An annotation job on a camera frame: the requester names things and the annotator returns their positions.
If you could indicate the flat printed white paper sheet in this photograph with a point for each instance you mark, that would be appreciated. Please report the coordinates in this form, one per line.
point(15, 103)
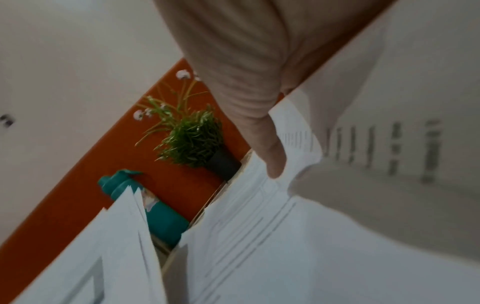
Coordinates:
point(285, 255)

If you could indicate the teal water bottle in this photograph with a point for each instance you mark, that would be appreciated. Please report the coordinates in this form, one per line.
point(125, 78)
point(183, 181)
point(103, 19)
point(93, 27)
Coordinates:
point(165, 216)

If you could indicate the person's right hand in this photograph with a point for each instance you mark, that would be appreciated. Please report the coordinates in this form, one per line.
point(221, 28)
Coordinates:
point(232, 50)

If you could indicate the curled printed white paper sheet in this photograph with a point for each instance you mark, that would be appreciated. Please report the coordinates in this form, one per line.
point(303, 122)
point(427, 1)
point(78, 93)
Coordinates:
point(393, 89)

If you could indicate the white paper sheets with fold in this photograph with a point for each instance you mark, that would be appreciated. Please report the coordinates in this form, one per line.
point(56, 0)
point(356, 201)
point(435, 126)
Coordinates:
point(101, 255)

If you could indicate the green plant in black pot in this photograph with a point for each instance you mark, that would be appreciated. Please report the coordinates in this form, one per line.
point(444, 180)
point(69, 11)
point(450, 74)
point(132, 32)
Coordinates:
point(193, 139)

